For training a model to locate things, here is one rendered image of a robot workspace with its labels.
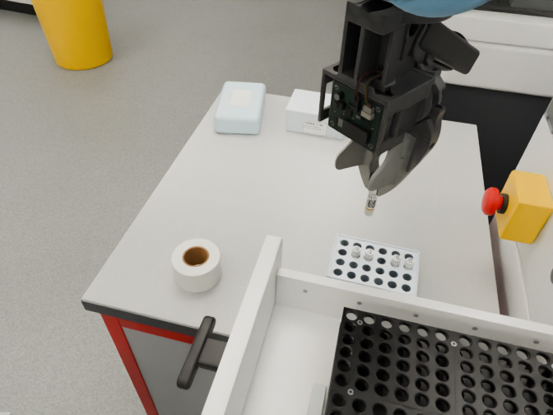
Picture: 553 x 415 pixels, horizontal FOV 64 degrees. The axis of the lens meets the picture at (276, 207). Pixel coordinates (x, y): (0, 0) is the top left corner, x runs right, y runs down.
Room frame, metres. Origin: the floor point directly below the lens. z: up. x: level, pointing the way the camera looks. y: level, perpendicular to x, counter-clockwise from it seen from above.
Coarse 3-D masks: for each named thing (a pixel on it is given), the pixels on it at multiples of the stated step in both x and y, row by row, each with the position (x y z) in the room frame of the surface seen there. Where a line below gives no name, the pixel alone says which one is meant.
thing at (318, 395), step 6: (312, 390) 0.20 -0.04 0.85; (318, 390) 0.20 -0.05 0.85; (324, 390) 0.20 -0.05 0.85; (312, 396) 0.19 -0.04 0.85; (318, 396) 0.19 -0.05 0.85; (324, 396) 0.19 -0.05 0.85; (312, 402) 0.18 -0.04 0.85; (318, 402) 0.18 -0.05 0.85; (312, 408) 0.18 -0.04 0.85; (318, 408) 0.18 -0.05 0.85; (312, 414) 0.17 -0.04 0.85; (318, 414) 0.17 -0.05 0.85
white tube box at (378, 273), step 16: (336, 240) 0.45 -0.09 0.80; (352, 240) 0.45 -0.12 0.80; (368, 240) 0.45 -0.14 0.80; (336, 256) 0.42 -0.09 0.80; (384, 256) 0.42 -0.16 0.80; (400, 256) 0.42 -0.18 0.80; (416, 256) 0.42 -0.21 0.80; (336, 272) 0.40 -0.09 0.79; (352, 272) 0.39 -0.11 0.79; (368, 272) 0.39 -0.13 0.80; (384, 272) 0.39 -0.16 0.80; (400, 272) 0.39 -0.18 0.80; (416, 272) 0.39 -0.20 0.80; (384, 288) 0.36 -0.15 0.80; (400, 288) 0.36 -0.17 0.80; (416, 288) 0.36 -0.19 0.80
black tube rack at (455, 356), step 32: (384, 320) 0.25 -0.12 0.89; (384, 352) 0.23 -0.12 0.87; (416, 352) 0.21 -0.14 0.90; (448, 352) 0.21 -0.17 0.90; (480, 352) 0.22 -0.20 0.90; (512, 352) 0.22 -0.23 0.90; (544, 352) 0.22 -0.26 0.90; (352, 384) 0.18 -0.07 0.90; (384, 384) 0.18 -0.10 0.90; (416, 384) 0.20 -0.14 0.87; (448, 384) 0.18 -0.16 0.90; (480, 384) 0.18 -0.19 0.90; (512, 384) 0.18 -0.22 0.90; (544, 384) 0.20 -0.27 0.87
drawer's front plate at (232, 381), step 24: (264, 264) 0.29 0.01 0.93; (264, 288) 0.26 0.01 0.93; (240, 312) 0.23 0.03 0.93; (264, 312) 0.26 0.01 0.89; (240, 336) 0.21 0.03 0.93; (264, 336) 0.26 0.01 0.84; (240, 360) 0.19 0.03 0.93; (216, 384) 0.16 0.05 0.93; (240, 384) 0.18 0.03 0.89; (216, 408) 0.14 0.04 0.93; (240, 408) 0.18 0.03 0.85
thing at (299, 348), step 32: (288, 288) 0.30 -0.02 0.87; (320, 288) 0.30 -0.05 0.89; (352, 288) 0.29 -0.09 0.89; (288, 320) 0.28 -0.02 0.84; (320, 320) 0.29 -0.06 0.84; (416, 320) 0.27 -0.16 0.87; (448, 320) 0.26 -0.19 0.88; (480, 320) 0.26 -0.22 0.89; (512, 320) 0.26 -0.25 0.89; (288, 352) 0.24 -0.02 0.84; (320, 352) 0.24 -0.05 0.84; (256, 384) 0.21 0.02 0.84; (288, 384) 0.21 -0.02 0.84; (320, 384) 0.21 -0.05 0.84
